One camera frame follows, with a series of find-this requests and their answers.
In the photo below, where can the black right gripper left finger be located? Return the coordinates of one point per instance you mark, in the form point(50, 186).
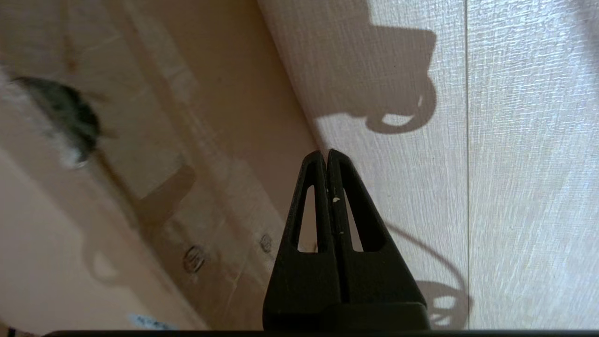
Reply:
point(304, 281)

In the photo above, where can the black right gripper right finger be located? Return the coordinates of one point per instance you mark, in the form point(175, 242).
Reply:
point(379, 285)

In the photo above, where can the brown cardboard shoe box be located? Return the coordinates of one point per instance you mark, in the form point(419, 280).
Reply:
point(187, 117)

